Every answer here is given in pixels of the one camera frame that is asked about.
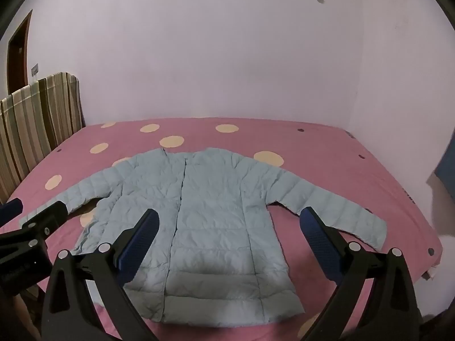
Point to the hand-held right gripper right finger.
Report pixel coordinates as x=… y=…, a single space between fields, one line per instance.
x=314 y=236

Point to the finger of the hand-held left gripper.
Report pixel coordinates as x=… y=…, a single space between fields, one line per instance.
x=48 y=217
x=10 y=209

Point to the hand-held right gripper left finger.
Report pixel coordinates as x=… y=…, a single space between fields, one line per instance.
x=140 y=241

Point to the light blue quilted jacket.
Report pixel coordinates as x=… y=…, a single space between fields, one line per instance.
x=213 y=220

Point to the pink polka-dot bed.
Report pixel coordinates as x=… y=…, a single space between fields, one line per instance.
x=320 y=156

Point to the striped headboard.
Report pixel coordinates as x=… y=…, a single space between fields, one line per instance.
x=32 y=124

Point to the dark blue object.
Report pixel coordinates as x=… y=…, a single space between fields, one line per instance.
x=447 y=176

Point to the brown wooden door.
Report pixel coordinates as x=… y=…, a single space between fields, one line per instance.
x=17 y=60

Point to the wall switch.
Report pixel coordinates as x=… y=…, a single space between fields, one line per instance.
x=34 y=69

